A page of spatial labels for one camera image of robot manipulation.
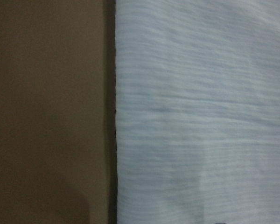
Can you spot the light blue button shirt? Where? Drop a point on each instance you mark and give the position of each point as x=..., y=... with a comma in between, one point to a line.
x=198, y=111

